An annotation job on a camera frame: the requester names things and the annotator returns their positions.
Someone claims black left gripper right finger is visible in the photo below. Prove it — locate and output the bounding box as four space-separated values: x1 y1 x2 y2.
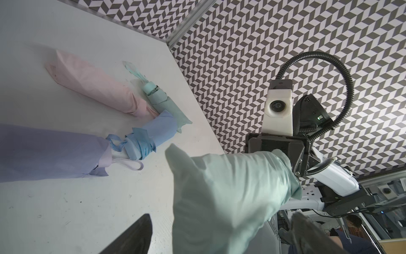
279 213 347 254

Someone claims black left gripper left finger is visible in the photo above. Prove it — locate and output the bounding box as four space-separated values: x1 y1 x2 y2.
100 214 153 254

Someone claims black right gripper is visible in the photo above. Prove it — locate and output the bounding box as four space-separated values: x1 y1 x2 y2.
245 133 311 177

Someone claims mint green umbrella sleeve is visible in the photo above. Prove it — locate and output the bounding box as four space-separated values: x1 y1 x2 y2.
165 145 302 254

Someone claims blue umbrella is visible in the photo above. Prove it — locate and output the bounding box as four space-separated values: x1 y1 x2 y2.
106 110 178 160

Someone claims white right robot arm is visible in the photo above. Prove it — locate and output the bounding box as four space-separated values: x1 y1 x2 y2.
245 90 375 217

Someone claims person in black shirt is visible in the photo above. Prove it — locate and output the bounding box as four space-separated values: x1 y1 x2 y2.
326 214 380 254

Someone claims purple umbrella in sleeve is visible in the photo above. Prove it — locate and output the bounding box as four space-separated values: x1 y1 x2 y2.
1 124 144 183

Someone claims pink umbrella in sleeve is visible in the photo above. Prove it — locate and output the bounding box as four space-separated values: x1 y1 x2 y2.
45 50 159 117

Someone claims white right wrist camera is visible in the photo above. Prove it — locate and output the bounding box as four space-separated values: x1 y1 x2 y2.
261 79 293 136

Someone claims aluminium corner post right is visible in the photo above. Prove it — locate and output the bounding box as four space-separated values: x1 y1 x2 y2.
166 0 217 49

